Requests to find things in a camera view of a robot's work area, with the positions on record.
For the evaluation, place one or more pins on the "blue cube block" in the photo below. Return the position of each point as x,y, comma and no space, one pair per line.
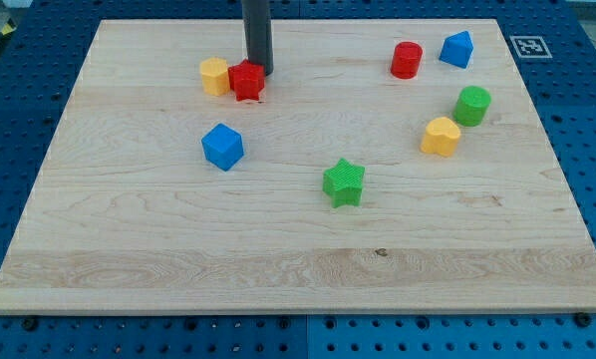
223,147

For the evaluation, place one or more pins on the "green star block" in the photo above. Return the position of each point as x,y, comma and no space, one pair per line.
343,183

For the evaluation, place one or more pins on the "light wooden board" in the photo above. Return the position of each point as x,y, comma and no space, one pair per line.
128,217

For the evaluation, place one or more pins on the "grey cylindrical robot arm rod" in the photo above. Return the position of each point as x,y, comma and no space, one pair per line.
258,33

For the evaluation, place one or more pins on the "yellow heart block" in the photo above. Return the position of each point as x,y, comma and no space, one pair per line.
441,137

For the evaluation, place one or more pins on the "white fiducial marker tag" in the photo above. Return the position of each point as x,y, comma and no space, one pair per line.
530,47

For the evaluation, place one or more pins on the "red star block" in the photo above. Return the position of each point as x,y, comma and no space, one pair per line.
246,80

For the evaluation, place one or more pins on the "green cylinder block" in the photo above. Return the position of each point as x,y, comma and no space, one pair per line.
471,106

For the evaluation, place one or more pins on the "red cylinder block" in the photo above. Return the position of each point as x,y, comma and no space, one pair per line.
406,60

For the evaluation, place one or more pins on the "yellow hexagon block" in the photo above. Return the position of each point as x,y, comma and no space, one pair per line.
214,76

